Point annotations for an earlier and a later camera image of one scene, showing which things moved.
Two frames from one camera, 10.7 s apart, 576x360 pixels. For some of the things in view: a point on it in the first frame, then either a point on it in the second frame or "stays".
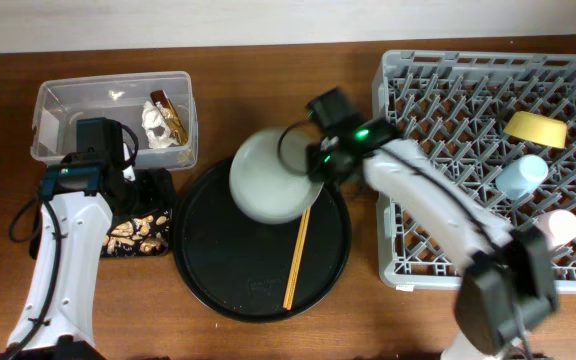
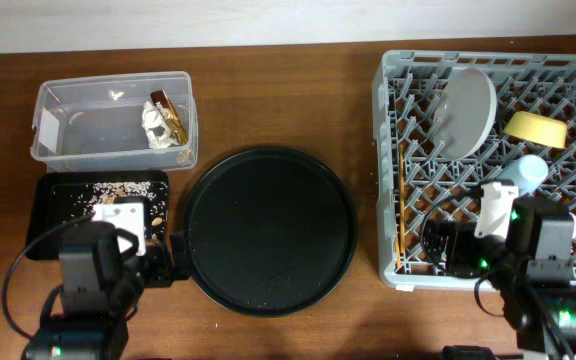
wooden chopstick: [296, 259] to [397, 246]
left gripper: [154, 199] to [165, 270]
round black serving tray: [241, 267] stays
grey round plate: [262, 188] to [465, 114]
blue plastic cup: [521, 178] stays
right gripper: [312, 158] to [457, 253]
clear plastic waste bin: [60, 102] stays
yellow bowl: [538, 128] stays
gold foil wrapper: [170, 117] stays
